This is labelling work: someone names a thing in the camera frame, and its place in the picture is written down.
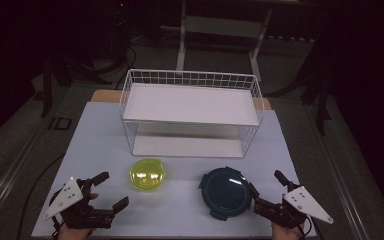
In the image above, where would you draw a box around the right hand-held gripper black cable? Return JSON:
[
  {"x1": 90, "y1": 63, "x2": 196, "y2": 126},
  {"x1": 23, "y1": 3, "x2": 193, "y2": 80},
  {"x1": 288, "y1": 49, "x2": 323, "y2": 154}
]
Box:
[{"x1": 299, "y1": 215, "x2": 318, "y2": 240}]

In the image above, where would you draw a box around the black floor socket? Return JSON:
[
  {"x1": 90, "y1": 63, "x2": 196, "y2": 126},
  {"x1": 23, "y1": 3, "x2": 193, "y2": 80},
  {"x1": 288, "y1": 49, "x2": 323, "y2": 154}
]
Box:
[{"x1": 52, "y1": 117, "x2": 73, "y2": 131}]

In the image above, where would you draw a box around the black stand leg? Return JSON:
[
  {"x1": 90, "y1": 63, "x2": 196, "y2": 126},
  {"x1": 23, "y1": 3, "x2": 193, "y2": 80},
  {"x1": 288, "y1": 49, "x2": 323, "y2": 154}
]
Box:
[
  {"x1": 40, "y1": 54, "x2": 74, "y2": 118},
  {"x1": 299, "y1": 43, "x2": 333, "y2": 136}
]

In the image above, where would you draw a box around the hand-held gripper black cable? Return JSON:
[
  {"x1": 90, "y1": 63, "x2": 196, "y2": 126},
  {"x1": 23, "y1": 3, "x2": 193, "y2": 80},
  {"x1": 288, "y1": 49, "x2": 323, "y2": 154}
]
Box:
[
  {"x1": 51, "y1": 215, "x2": 63, "y2": 239},
  {"x1": 299, "y1": 215, "x2": 318, "y2": 240}
]

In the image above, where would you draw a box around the left hand-held gripper black cable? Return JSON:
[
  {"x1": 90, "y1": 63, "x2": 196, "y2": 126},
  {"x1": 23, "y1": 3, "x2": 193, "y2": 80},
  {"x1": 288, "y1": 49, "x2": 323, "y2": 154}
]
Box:
[{"x1": 51, "y1": 215, "x2": 63, "y2": 239}]

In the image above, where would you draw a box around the round container with dark blue lid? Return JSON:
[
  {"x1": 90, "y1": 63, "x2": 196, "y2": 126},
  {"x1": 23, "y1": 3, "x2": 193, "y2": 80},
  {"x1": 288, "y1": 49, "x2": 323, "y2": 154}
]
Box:
[{"x1": 198, "y1": 165, "x2": 257, "y2": 222}]

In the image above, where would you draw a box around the bundle of black cables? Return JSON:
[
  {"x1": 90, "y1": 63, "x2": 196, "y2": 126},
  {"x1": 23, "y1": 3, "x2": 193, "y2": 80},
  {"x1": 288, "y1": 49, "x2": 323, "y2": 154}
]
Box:
[{"x1": 79, "y1": 46, "x2": 138, "y2": 89}]

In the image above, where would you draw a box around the person's left hand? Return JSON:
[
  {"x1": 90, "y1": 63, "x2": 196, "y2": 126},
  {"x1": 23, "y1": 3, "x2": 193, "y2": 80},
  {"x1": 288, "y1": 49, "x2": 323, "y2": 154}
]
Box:
[{"x1": 57, "y1": 192, "x2": 100, "y2": 240}]

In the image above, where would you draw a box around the person's right hand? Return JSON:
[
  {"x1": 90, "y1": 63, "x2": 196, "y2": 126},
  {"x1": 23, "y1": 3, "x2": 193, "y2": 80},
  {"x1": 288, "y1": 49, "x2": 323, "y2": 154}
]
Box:
[{"x1": 270, "y1": 222, "x2": 305, "y2": 240}]

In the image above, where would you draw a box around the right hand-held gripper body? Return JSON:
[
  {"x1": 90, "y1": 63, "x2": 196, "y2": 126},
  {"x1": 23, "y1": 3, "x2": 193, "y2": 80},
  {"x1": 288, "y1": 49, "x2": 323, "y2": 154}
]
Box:
[{"x1": 258, "y1": 181, "x2": 335, "y2": 231}]

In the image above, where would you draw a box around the yellow-green round plastic container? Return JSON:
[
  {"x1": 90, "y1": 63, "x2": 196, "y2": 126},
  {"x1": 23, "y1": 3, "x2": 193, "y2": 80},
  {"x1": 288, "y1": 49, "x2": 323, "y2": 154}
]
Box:
[{"x1": 128, "y1": 158, "x2": 167, "y2": 192}]

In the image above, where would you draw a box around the black floor cable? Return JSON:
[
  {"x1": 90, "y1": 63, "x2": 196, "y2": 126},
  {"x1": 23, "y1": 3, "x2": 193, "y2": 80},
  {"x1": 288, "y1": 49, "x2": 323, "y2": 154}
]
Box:
[{"x1": 15, "y1": 152, "x2": 66, "y2": 240}]

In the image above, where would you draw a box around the metal floor rail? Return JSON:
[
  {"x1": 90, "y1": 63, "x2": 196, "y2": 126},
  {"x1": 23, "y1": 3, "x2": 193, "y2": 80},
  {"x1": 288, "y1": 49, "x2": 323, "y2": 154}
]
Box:
[
  {"x1": 0, "y1": 113, "x2": 53, "y2": 223},
  {"x1": 314, "y1": 131, "x2": 369, "y2": 240}
]

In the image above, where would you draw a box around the white metal stand frame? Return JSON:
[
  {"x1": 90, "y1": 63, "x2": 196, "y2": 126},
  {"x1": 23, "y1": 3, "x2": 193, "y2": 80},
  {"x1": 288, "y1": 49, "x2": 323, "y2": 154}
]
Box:
[{"x1": 175, "y1": 0, "x2": 274, "y2": 83}]

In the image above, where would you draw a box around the white wire rack shelf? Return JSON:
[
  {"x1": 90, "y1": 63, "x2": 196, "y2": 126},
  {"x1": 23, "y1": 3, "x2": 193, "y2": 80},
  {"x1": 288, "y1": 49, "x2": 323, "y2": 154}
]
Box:
[{"x1": 119, "y1": 68, "x2": 265, "y2": 159}]

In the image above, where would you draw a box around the white table mat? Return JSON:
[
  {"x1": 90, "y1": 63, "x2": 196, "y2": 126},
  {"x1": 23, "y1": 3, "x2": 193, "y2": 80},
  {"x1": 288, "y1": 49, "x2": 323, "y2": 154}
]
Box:
[{"x1": 31, "y1": 101, "x2": 318, "y2": 238}]

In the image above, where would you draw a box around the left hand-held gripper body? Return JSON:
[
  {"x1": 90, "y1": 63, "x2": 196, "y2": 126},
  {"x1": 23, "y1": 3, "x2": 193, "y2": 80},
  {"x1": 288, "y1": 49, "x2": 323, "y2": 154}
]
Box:
[{"x1": 42, "y1": 176, "x2": 116, "y2": 231}]

